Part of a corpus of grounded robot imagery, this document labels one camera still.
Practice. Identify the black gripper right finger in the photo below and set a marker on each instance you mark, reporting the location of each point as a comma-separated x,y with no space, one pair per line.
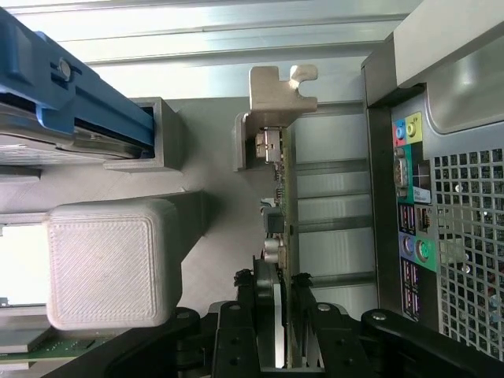
338,346

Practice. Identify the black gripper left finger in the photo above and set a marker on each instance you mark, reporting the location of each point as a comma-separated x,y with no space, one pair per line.
232,342

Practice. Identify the grey plastic parts rack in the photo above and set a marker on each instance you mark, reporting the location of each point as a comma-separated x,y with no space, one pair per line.
114,264

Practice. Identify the green RAM stick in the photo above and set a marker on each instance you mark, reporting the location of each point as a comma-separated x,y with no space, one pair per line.
67,346

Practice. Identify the silver CPU chip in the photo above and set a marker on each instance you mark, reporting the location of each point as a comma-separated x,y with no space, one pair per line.
23,264

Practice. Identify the hard disk in blue caddy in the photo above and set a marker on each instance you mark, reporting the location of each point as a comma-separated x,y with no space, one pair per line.
98,114

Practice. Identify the black open PC case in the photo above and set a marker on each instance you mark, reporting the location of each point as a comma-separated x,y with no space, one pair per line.
453,78

